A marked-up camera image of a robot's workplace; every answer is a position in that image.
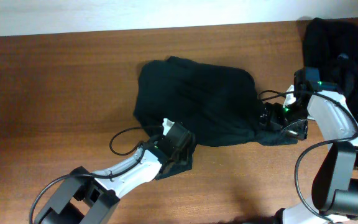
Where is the pile of black clothes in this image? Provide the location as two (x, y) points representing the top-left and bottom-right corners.
(302, 18), (358, 122)

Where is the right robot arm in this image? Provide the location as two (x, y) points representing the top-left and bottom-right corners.
(260, 67), (358, 223)

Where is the black t-shirt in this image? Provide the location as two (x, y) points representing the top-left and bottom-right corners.
(133, 55), (298, 180)

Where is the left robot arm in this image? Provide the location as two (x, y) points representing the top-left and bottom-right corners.
(29, 118), (196, 224)

